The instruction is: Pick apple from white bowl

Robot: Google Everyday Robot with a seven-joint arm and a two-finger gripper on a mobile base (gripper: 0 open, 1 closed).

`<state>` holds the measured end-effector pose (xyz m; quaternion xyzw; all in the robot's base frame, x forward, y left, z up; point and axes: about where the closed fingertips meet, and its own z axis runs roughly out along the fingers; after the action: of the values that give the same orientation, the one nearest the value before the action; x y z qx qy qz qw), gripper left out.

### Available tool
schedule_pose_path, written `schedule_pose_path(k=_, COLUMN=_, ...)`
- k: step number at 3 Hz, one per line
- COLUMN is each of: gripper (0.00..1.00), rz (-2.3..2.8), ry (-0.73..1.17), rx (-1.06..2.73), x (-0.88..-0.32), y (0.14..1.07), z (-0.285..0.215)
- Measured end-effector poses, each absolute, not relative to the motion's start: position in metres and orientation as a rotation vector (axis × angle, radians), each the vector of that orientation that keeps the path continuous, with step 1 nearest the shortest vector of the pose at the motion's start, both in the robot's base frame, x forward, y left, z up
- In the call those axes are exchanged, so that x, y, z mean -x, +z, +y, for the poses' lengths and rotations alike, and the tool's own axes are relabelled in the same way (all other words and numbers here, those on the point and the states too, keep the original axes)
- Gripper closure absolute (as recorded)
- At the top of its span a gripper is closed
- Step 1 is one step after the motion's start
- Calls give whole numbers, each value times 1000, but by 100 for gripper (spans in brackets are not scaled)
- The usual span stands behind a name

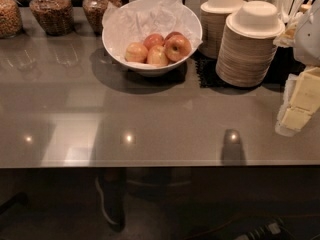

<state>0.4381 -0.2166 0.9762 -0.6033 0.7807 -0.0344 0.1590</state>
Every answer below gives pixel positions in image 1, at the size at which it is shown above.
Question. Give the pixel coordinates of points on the middle glass cereal jar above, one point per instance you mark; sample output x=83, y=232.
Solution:
x=54, y=16

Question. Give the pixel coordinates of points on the stack paper bowls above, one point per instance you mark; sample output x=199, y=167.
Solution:
x=213, y=14
x=247, y=47

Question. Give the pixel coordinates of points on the white ceramic bowl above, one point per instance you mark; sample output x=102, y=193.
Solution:
x=150, y=69

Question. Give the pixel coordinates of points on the front stack paper bowls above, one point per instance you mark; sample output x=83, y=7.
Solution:
x=247, y=47

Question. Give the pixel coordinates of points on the red apple back middle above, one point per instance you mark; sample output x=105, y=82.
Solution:
x=152, y=40

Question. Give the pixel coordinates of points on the yellow apple front middle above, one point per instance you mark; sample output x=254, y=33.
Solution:
x=157, y=57

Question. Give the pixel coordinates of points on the white paper bowl liner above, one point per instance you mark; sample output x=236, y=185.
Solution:
x=150, y=19

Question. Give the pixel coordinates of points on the yellow apple left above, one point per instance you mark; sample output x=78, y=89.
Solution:
x=136, y=52

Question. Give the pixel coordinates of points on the red apple back right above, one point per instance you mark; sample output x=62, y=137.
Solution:
x=171, y=35

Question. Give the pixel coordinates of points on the right glass cereal jar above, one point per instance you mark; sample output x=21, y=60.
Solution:
x=94, y=11

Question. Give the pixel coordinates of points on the red yellow apple front right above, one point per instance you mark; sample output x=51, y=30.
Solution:
x=177, y=48

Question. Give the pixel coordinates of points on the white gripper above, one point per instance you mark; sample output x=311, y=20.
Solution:
x=308, y=39

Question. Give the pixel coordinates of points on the rear stack paper bowls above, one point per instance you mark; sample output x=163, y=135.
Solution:
x=213, y=14

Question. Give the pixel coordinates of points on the left glass cereal jar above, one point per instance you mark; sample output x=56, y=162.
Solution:
x=10, y=19

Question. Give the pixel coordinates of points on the black mesh mat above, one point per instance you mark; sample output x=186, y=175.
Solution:
x=281, y=67

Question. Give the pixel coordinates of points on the glass cereal jar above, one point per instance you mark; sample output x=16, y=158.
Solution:
x=10, y=19
x=94, y=11
x=54, y=16

